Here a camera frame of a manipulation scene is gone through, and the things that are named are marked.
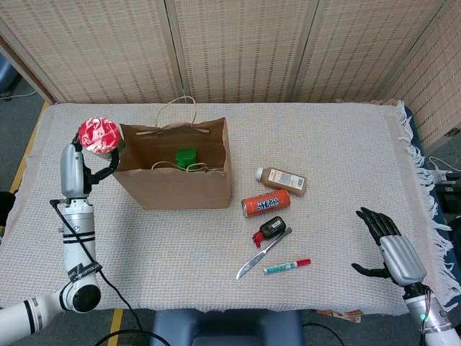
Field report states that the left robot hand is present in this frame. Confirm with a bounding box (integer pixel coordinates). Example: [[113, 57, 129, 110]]
[[60, 131, 120, 200]]

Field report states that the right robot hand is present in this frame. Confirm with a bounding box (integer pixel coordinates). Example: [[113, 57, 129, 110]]
[[352, 207, 428, 288]]

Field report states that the green chips can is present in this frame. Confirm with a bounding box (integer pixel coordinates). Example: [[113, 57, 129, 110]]
[[78, 116, 126, 161]]

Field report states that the green plastic block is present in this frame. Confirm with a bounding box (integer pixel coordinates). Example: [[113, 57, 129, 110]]
[[175, 148, 200, 171]]

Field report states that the brown paper shopping bag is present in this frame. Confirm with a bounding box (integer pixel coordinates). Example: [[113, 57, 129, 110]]
[[112, 96, 232, 210]]

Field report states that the black bottle red cap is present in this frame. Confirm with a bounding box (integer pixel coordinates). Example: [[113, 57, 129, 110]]
[[252, 216, 287, 248]]

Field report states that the brown juice bottle white cap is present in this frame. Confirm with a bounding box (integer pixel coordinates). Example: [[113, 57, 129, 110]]
[[255, 167, 308, 198]]

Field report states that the black rounded object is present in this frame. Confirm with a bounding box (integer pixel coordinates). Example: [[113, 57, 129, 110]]
[[0, 190, 19, 231]]

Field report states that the black box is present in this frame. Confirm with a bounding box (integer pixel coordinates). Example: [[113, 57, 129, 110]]
[[434, 182, 461, 219]]

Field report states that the orange printed flat packet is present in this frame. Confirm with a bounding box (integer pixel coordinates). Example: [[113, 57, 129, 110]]
[[315, 309, 362, 324]]

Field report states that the blue chair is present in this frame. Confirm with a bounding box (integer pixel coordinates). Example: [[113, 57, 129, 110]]
[[0, 59, 19, 95]]

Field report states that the red capped marker pen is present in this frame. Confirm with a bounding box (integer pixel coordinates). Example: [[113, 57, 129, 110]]
[[261, 257, 312, 276]]

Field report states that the white woven tablecloth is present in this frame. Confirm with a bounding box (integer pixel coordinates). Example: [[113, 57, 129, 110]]
[[0, 99, 457, 314]]

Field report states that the orange soda can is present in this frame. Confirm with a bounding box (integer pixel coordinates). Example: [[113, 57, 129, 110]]
[[241, 188, 291, 218]]

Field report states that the metal table knife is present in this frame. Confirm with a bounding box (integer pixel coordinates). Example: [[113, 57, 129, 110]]
[[236, 226, 293, 281]]

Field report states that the blue padded seat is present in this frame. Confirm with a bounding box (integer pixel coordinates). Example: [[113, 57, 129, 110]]
[[150, 309, 304, 346]]

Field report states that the woven bamboo folding screen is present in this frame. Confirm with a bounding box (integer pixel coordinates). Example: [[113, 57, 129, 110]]
[[0, 0, 461, 145]]

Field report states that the white cable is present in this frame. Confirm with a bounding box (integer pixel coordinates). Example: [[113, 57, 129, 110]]
[[427, 156, 461, 181]]

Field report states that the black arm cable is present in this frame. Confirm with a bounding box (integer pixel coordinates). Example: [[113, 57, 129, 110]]
[[49, 199, 181, 346]]

